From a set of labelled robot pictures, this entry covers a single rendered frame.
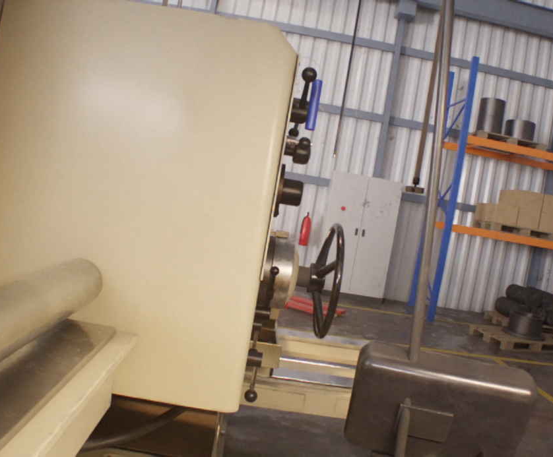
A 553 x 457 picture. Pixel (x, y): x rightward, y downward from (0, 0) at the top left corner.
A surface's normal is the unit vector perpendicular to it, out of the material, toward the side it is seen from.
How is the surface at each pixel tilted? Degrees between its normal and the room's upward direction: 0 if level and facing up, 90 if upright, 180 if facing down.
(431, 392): 110
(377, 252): 90
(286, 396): 90
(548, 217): 90
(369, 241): 90
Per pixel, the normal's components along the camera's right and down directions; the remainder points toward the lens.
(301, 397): 0.04, 0.06
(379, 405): -0.25, 0.34
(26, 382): 0.17, -0.98
